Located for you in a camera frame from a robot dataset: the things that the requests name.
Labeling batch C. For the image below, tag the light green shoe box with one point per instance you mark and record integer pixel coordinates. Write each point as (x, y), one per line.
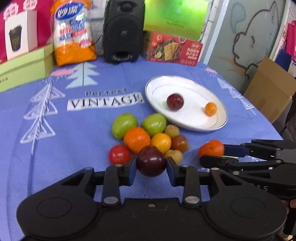
(27, 68)

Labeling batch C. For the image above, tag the green gift box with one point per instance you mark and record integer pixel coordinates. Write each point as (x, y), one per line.
(181, 18)

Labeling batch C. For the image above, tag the large orange mandarin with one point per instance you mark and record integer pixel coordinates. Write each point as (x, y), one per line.
(212, 148)

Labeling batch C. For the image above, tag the brown red plum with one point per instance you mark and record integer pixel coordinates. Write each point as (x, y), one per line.
(180, 143)

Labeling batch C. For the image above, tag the white ceramic plate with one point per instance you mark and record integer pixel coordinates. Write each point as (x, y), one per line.
(192, 115)

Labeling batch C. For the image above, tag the tan longan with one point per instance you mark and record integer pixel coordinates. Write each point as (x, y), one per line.
(176, 155)
(172, 131)

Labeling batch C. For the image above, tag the orange paper cup pack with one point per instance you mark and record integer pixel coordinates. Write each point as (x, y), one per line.
(72, 35)

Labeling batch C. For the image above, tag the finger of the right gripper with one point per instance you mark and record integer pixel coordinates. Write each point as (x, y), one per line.
(231, 165)
(262, 149)

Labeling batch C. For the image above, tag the black speaker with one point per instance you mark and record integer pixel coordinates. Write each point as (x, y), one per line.
(123, 30)

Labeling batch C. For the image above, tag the dark red plum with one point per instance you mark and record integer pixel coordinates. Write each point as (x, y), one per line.
(175, 102)
(151, 162)

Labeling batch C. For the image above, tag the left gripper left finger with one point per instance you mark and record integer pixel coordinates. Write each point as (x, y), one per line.
(114, 177)

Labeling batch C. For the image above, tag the green fruit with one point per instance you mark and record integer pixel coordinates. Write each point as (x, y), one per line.
(154, 123)
(122, 124)

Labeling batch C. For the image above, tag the cardboard box on floor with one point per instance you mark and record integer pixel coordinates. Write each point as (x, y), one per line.
(271, 89)

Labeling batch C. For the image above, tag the pink paper bag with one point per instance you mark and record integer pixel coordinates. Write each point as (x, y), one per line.
(44, 32)

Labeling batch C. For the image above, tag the red cherry tomato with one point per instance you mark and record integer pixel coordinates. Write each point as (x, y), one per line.
(119, 154)

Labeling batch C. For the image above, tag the dark red plum front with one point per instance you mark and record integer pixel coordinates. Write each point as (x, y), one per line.
(151, 162)

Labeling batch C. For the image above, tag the white cup box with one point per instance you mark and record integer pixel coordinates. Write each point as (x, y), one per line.
(21, 34)

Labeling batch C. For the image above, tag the small yellow orange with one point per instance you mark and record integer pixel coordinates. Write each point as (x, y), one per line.
(162, 141)

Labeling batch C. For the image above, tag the blue printed tablecloth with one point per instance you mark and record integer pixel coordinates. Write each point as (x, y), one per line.
(55, 127)

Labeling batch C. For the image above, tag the small front orange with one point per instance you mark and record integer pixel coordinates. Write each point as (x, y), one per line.
(210, 109)

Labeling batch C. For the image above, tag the red cracker box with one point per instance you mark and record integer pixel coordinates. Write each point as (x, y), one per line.
(157, 47)

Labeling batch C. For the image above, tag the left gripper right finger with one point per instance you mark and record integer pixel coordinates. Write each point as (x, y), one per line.
(187, 177)

